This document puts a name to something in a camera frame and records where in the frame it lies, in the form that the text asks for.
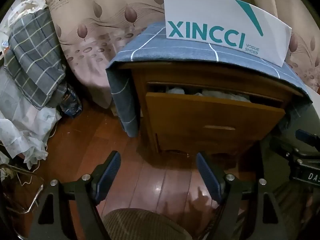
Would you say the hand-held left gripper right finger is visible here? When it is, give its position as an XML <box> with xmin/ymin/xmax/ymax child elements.
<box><xmin>196</xmin><ymin>152</ymin><xmax>300</xmax><ymax>240</ymax></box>

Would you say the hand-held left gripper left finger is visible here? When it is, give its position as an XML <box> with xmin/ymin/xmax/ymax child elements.
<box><xmin>15</xmin><ymin>151</ymin><xmax>122</xmax><ymax>240</ymax></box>

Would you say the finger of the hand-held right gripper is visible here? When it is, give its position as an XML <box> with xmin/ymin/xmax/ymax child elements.
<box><xmin>295</xmin><ymin>129</ymin><xmax>320</xmax><ymax>153</ymax></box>

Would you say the white shoe box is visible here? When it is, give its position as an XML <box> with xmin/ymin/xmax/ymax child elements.
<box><xmin>163</xmin><ymin>0</ymin><xmax>292</xmax><ymax>68</ymax></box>

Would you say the plastic water bottle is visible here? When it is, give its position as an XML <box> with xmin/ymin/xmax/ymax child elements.
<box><xmin>59</xmin><ymin>82</ymin><xmax>83</xmax><ymax>118</ymax></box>

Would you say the wooden nightstand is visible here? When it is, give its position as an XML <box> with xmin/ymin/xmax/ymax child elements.
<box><xmin>117</xmin><ymin>62</ymin><xmax>304</xmax><ymax>170</ymax></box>

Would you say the white crumpled fabric pile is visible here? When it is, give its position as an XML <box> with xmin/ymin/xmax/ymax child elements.
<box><xmin>0</xmin><ymin>100</ymin><xmax>63</xmax><ymax>170</ymax></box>

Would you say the blue checked cloth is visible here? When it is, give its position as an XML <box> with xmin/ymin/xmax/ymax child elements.
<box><xmin>105</xmin><ymin>21</ymin><xmax>313</xmax><ymax>138</ymax></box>

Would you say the grey plaid pillow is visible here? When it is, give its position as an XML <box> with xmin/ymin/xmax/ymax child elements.
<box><xmin>4</xmin><ymin>9</ymin><xmax>67</xmax><ymax>110</ymax></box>

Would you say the beige leaf print curtain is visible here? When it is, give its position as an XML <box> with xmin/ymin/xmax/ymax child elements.
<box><xmin>47</xmin><ymin>0</ymin><xmax>320</xmax><ymax>110</ymax></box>

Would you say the white floral cloth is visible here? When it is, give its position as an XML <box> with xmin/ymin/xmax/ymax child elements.
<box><xmin>7</xmin><ymin>0</ymin><xmax>48</xmax><ymax>18</ymax></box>

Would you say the person's corduroy trouser leg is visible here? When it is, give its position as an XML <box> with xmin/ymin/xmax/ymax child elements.
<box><xmin>102</xmin><ymin>209</ymin><xmax>218</xmax><ymax>240</ymax></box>

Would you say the metal wire basket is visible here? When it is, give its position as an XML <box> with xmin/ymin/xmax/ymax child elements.
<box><xmin>0</xmin><ymin>164</ymin><xmax>45</xmax><ymax>214</ymax></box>

